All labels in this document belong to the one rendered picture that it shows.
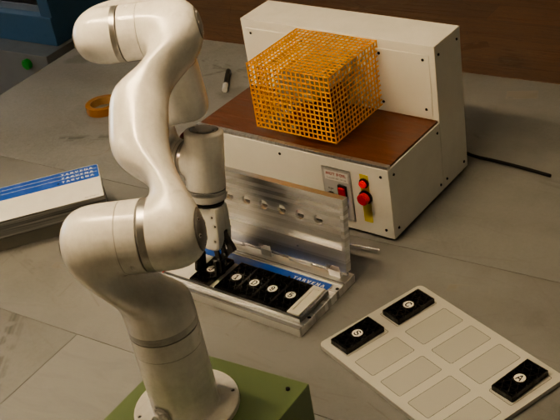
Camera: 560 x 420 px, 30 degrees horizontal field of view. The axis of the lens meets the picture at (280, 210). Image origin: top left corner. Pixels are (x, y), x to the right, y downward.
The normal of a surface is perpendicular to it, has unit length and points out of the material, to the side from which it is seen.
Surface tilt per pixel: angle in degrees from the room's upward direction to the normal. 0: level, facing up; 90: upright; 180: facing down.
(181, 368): 88
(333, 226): 83
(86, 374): 0
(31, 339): 0
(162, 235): 59
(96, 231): 40
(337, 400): 0
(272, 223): 83
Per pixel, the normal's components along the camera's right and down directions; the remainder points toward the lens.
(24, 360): -0.14, -0.83
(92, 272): 0.01, 0.55
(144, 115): 0.32, -0.40
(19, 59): -0.53, 0.52
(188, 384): 0.43, 0.40
